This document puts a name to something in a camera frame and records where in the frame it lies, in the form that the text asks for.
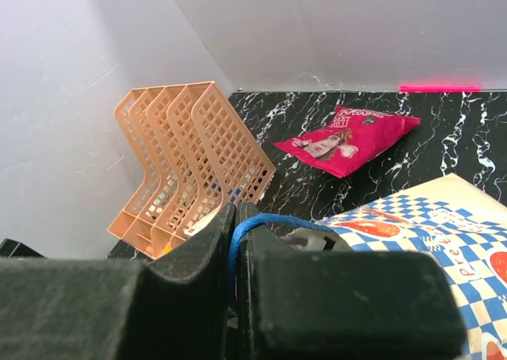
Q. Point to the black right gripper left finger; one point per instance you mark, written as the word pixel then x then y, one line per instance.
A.
pixel 172 308

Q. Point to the pink popcorn snack bag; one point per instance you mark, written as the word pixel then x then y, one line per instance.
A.
pixel 353 138

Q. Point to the orange plastic file organizer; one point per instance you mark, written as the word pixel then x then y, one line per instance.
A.
pixel 197 155

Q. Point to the pink tape strip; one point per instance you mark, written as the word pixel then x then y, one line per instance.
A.
pixel 438 88

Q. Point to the checkered paper bag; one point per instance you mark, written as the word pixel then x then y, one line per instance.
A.
pixel 451 221

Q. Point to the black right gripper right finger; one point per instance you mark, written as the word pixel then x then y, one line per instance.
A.
pixel 311 296

